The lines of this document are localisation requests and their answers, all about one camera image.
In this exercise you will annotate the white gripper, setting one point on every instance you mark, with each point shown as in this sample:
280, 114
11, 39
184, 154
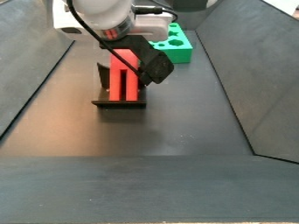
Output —
112, 18

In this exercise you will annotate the red double-square block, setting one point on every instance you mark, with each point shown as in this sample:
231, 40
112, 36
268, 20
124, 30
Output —
123, 82

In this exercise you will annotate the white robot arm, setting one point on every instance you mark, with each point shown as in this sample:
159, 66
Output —
112, 18

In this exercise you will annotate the green shape-sorting board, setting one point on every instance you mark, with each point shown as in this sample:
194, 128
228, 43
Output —
176, 46

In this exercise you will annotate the black curved holder stand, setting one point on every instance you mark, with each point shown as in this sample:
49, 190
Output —
103, 102

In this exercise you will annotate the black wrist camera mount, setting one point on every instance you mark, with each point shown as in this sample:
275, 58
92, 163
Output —
154, 62

